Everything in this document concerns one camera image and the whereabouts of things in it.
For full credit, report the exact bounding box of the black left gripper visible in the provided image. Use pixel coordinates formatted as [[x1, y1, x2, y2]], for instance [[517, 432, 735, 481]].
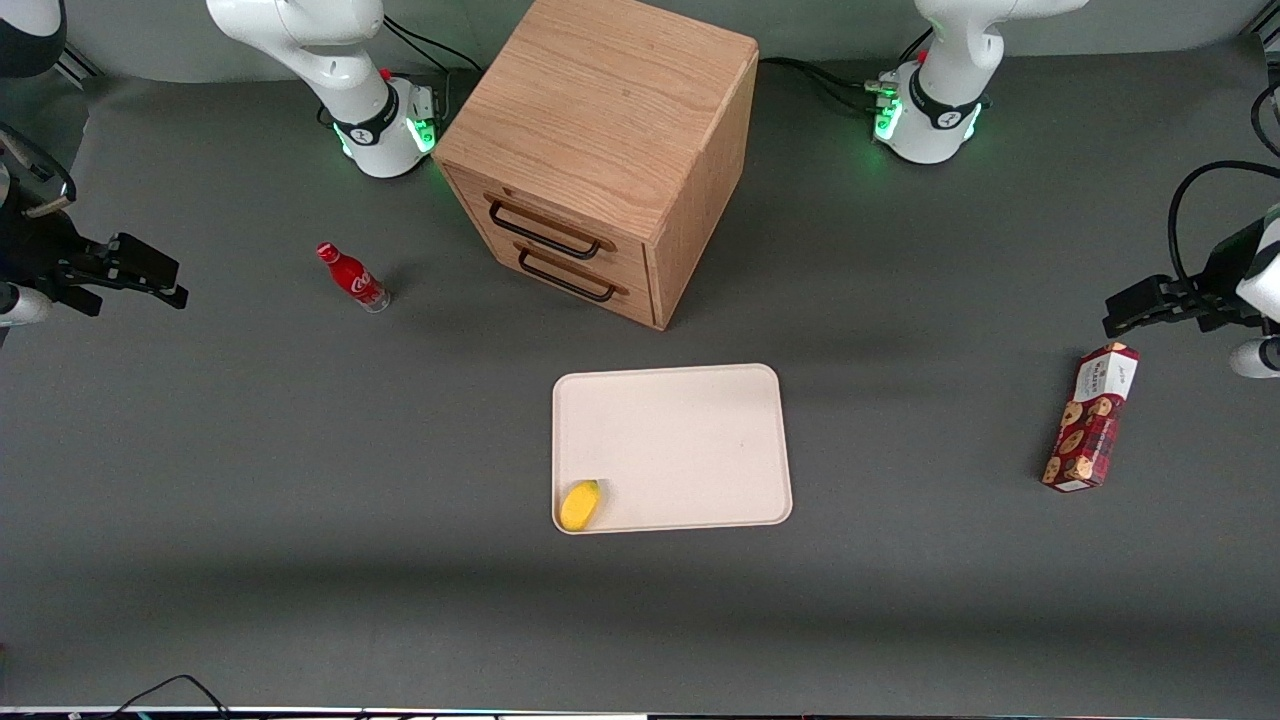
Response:
[[1102, 217, 1273, 339]]

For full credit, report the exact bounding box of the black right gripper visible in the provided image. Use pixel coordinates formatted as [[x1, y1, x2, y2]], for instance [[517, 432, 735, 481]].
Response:
[[0, 203, 190, 318]]

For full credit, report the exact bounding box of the red coke bottle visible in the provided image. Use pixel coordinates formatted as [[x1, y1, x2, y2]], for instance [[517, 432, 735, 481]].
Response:
[[316, 241, 392, 315]]

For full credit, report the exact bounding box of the beige plastic tray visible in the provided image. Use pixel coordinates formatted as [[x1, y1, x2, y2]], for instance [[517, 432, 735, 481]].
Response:
[[551, 363, 794, 536]]

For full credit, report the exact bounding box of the red cookie box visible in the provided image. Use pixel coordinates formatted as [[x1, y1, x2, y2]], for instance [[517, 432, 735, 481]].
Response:
[[1040, 342, 1142, 494]]

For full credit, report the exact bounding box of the wooden drawer cabinet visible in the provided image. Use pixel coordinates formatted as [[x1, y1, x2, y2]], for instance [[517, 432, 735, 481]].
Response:
[[432, 0, 761, 332]]

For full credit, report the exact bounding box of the yellow toy mango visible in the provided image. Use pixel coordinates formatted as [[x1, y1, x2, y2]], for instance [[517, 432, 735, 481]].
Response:
[[558, 479, 603, 533]]

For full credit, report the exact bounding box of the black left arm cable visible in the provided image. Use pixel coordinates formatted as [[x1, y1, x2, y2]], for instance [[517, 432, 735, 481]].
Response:
[[1167, 160, 1280, 293]]

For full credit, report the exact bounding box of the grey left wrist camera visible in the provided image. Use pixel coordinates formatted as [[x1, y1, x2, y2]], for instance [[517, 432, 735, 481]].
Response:
[[1229, 338, 1280, 380]]

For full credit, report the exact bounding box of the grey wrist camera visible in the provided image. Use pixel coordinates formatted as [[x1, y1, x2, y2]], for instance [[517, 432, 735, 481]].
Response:
[[0, 284, 53, 328], [1229, 338, 1280, 380]]

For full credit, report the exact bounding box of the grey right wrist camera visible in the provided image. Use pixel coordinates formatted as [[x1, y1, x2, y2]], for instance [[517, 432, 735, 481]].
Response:
[[0, 284, 53, 328]]

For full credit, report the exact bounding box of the aluminium frame profile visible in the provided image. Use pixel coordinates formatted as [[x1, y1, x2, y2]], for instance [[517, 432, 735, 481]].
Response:
[[54, 44, 103, 87], [1240, 0, 1280, 53]]

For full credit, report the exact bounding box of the black right base cable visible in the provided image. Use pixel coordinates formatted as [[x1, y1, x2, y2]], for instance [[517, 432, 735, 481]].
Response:
[[382, 14, 483, 77]]

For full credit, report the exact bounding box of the black base cable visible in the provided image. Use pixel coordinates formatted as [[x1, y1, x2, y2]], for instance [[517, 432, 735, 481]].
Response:
[[758, 56, 894, 113], [382, 14, 483, 77]]

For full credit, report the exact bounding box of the black drawer handle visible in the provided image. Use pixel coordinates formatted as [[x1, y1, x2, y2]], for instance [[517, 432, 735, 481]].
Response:
[[487, 199, 607, 262], [516, 248, 620, 304]]

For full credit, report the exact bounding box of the black left base cable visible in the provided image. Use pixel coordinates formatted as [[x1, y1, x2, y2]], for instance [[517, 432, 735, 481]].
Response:
[[758, 56, 894, 113]]

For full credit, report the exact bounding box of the thin black table-edge cable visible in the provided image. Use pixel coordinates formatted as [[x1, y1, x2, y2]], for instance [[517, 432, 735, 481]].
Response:
[[98, 674, 233, 720]]

